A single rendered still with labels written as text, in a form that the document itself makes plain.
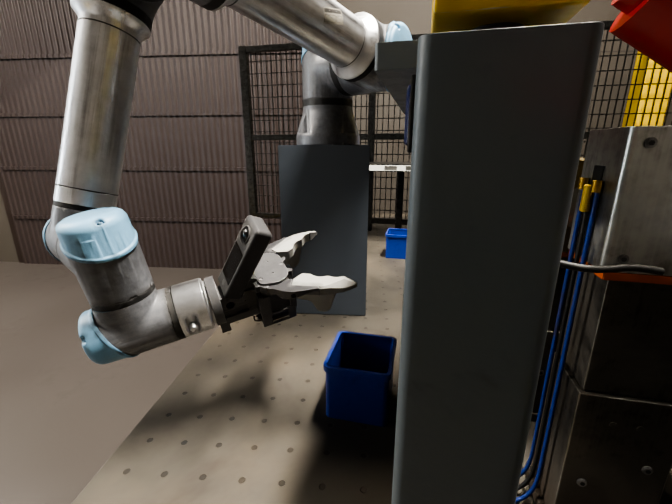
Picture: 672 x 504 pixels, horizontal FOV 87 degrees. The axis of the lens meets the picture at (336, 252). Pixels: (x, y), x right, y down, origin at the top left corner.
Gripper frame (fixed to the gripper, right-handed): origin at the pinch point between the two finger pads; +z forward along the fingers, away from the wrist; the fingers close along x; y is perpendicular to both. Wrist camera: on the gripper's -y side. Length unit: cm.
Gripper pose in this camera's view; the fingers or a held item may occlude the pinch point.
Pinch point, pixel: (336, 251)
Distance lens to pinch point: 56.5
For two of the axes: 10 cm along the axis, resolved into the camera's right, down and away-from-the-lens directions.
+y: 0.2, 8.0, 6.0
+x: 4.3, 5.3, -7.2
